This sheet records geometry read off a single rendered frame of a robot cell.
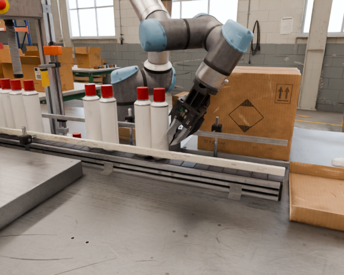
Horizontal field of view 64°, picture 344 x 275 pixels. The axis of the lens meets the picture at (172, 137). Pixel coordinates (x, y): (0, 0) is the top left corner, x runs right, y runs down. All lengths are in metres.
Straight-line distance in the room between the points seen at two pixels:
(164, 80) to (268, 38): 4.97
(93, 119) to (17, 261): 0.46
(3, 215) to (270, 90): 0.76
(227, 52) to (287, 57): 5.33
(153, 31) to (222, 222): 0.46
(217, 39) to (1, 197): 0.60
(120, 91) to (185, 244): 0.73
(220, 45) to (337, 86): 5.35
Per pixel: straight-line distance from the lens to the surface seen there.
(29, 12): 1.16
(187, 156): 0.76
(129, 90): 1.14
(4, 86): 1.14
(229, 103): 0.91
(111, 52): 7.87
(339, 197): 0.83
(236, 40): 0.67
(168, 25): 0.70
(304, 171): 0.92
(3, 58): 3.38
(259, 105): 0.90
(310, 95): 5.96
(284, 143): 0.78
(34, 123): 1.08
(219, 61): 0.67
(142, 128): 0.81
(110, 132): 0.87
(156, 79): 1.16
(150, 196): 0.73
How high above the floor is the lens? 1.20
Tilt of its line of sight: 19 degrees down
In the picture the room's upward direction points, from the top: straight up
